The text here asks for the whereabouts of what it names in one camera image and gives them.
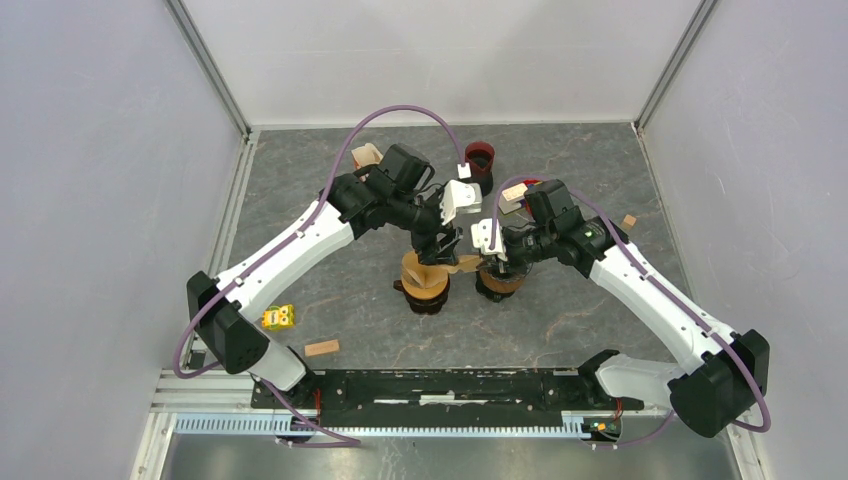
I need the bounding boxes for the clear glass dripper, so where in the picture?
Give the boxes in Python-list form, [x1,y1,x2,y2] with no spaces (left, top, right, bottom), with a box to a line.
[401,251,449,300]

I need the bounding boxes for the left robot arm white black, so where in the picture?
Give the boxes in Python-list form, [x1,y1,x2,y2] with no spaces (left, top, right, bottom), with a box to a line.
[187,144,481,408]

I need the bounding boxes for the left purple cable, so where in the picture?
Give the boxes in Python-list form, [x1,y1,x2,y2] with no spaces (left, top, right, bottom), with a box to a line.
[172,104,473,448]

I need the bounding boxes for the dark red black carafe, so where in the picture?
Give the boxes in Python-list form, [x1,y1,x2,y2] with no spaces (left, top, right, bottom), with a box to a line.
[465,141,495,197]

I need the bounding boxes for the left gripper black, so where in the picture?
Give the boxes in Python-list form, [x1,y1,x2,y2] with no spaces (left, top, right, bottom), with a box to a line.
[388,188,464,267]

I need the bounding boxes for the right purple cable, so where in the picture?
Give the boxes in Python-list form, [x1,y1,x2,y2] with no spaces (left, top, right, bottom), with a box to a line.
[489,175,773,450]

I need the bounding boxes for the light orange wooden ring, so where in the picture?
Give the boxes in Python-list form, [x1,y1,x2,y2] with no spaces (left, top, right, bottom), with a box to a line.
[401,278,451,301]

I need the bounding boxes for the yellow green toy figure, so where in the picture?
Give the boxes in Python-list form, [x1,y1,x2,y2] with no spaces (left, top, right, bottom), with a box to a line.
[260,304,296,331]

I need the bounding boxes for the brown paper coffee filter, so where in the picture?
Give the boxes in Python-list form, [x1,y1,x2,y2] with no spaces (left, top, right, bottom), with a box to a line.
[401,251,449,289]

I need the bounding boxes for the flat wooden block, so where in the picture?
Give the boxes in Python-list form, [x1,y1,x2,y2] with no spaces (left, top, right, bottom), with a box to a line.
[304,339,341,357]

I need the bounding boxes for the colourful toy block stack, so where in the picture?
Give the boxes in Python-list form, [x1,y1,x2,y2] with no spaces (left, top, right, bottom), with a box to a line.
[498,179,539,215]

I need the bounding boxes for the green glass dripper cup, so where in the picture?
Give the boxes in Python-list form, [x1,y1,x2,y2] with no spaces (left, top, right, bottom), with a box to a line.
[477,289,515,303]

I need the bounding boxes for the small wooden cube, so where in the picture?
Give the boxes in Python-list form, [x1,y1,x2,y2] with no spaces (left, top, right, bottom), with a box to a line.
[620,214,638,232]

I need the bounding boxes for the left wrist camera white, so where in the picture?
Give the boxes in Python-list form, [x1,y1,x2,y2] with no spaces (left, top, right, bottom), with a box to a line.
[439,180,483,226]

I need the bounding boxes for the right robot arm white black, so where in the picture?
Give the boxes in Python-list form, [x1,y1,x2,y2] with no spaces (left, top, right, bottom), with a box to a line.
[481,178,773,438]

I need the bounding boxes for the brown glass dripper cup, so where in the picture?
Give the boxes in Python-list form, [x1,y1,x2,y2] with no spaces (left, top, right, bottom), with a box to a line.
[393,280,450,315]

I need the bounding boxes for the orange coffee filter box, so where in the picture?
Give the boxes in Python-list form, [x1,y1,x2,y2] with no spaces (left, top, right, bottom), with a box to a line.
[351,143,383,171]

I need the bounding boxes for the purple cable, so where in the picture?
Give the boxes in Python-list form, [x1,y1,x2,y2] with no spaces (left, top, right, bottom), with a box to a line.
[172,104,473,448]
[489,175,773,450]

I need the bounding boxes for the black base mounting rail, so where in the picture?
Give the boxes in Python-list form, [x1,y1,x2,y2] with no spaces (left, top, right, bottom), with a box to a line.
[285,368,644,429]

